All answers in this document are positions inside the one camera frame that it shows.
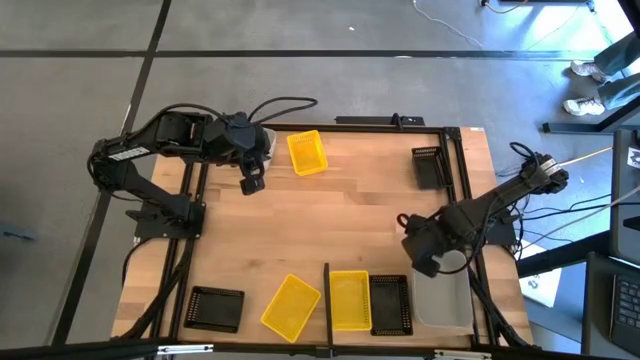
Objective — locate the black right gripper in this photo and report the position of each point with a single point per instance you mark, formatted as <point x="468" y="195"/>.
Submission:
<point x="425" y="240"/>

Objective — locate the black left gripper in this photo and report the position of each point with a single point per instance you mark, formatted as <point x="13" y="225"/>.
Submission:
<point x="245" y="135"/>

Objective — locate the yellow slotted plastic basket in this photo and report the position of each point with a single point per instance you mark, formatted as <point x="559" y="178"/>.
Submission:
<point x="307" y="152"/>
<point x="290" y="307"/>
<point x="350" y="300"/>

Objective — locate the black slotted plastic basket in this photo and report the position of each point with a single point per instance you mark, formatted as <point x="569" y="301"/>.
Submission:
<point x="391" y="305"/>
<point x="429" y="170"/>
<point x="214" y="310"/>

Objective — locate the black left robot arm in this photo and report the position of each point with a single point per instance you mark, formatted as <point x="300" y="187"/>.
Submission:
<point x="170" y="135"/>

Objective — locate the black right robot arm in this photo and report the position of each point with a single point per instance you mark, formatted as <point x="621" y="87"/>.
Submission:
<point x="490" y="210"/>

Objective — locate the white printed sheet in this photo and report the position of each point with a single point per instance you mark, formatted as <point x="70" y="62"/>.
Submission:
<point x="542" y="285"/>

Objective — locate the black mounting bar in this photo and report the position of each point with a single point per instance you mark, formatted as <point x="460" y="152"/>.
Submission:
<point x="370" y="120"/>

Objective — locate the black slanted desk leg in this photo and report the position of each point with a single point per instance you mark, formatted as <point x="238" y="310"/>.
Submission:
<point x="560" y="257"/>

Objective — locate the black desk base bar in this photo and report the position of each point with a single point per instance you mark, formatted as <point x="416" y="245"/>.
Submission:
<point x="570" y="128"/>

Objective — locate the grey computer case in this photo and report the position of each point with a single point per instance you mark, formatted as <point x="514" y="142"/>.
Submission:
<point x="625" y="210"/>

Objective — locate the person's white shoe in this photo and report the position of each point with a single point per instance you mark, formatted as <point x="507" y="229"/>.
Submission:
<point x="585" y="69"/>
<point x="582" y="107"/>

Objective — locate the black rig beam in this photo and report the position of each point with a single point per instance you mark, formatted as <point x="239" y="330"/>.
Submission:
<point x="250" y="351"/>

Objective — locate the black laptop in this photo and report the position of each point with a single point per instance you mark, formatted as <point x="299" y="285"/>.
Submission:
<point x="625" y="305"/>

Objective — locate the white printed sticker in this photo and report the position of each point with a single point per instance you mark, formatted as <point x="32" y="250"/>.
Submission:
<point x="634" y="157"/>

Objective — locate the person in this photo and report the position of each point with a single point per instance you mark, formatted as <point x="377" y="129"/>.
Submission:
<point x="620" y="57"/>

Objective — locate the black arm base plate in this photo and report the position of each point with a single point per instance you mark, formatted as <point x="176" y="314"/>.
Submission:
<point x="145" y="227"/>
<point x="505" y="235"/>

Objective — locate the black aluminium table frame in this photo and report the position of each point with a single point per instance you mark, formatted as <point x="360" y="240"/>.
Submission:
<point x="452" y="137"/>

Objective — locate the silver beam bracket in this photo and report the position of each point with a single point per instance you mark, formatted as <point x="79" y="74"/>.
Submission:
<point x="185" y="349"/>
<point x="462" y="354"/>

